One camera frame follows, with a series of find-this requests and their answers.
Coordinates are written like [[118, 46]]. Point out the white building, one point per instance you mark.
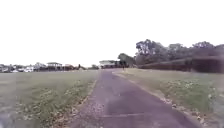
[[107, 64]]

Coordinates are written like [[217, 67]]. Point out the grey asphalt path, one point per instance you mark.
[[121, 100]]

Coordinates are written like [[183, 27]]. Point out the row of trees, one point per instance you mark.
[[166, 51]]

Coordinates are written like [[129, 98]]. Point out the row of buildings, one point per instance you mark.
[[53, 66]]

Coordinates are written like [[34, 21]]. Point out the grass verge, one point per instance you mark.
[[186, 86]]

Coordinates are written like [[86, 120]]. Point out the grass field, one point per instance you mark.
[[40, 93]]

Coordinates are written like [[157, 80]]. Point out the dark fence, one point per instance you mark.
[[200, 65]]

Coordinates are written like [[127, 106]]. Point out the row of parked cars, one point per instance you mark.
[[16, 69]]

